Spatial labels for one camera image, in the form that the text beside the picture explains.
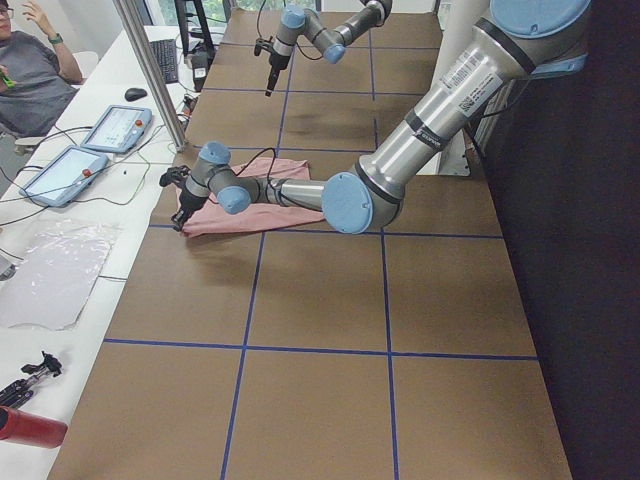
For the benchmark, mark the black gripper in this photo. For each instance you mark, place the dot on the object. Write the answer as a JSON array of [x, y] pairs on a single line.
[[189, 202], [274, 65]]

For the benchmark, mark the pink Snoopy t-shirt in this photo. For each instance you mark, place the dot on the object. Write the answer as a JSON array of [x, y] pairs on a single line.
[[212, 219]]

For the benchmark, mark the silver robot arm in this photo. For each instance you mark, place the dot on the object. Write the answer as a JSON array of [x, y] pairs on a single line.
[[296, 21], [510, 40]]

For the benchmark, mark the far blue teach pendant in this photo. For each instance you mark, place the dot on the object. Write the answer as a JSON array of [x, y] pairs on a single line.
[[118, 129]]

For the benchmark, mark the blue teach pendant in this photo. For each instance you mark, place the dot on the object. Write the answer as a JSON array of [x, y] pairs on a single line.
[[65, 177], [118, 129]]

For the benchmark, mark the black keyboard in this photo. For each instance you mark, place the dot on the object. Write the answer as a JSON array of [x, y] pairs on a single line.
[[165, 53]]

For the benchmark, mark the near blue teach pendant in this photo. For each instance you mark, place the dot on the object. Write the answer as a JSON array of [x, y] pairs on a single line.
[[65, 177]]

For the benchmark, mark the black computer mouse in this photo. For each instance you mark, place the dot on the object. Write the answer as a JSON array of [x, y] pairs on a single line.
[[134, 94]]

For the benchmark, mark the clear plastic bag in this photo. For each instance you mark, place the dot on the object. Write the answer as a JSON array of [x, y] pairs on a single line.
[[54, 281]]

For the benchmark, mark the seated person grey shirt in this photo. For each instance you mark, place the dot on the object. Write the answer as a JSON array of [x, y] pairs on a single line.
[[38, 80]]

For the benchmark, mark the brown paper table cover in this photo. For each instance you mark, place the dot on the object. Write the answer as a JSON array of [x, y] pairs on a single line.
[[307, 354]]

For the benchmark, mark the black mini tripod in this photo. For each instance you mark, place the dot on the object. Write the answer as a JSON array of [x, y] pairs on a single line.
[[20, 391]]

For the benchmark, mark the red cylinder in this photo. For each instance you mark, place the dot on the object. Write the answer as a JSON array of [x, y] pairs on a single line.
[[32, 430]]

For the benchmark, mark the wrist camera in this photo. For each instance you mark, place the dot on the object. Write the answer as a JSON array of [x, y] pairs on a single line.
[[263, 45], [176, 176]]

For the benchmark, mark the aluminium frame post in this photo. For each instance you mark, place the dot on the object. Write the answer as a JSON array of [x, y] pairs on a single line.
[[136, 33]]

